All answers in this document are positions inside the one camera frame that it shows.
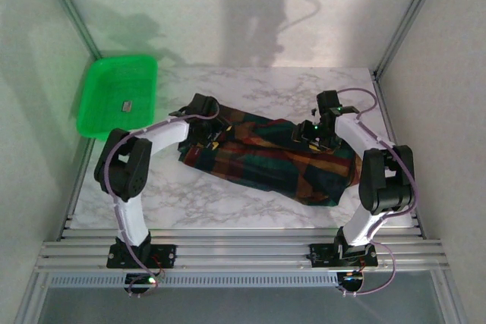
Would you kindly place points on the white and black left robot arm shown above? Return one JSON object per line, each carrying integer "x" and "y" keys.
{"x": 131, "y": 221}

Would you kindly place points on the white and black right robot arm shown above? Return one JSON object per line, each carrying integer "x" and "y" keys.
{"x": 383, "y": 187}

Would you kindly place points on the aluminium corner post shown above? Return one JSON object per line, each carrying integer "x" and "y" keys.
{"x": 411, "y": 16}
{"x": 74, "y": 13}

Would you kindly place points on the green plastic basket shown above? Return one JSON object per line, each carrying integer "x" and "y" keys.
{"x": 114, "y": 85}

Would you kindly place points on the aluminium rail frame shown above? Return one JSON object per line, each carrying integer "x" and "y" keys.
{"x": 243, "y": 252}

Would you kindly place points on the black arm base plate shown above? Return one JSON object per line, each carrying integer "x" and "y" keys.
{"x": 320, "y": 255}
{"x": 167, "y": 253}

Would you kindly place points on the small grey label sticker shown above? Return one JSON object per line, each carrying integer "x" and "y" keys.
{"x": 127, "y": 106}

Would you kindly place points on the multicolour plaid long sleeve shirt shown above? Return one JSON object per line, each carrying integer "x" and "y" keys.
{"x": 266, "y": 164}

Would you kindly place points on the aluminium side rail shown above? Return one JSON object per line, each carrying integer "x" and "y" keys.
{"x": 386, "y": 111}
{"x": 76, "y": 195}

